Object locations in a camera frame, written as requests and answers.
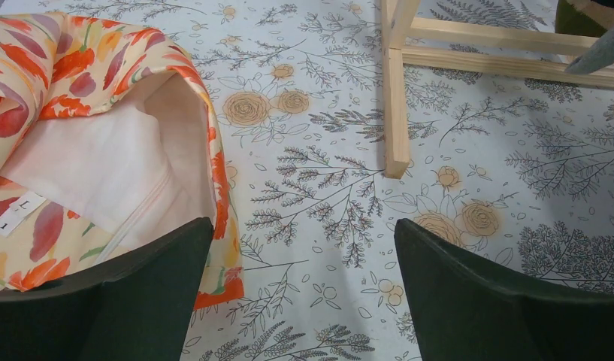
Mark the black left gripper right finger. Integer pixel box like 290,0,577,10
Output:
394,219,614,360

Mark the grey sock tip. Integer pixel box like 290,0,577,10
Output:
564,26,614,74

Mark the wooden hanger stand frame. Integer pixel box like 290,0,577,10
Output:
380,0,614,180

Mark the floral orange fabric bag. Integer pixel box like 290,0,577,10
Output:
0,12,244,308

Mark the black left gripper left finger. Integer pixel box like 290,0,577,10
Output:
0,218,213,360

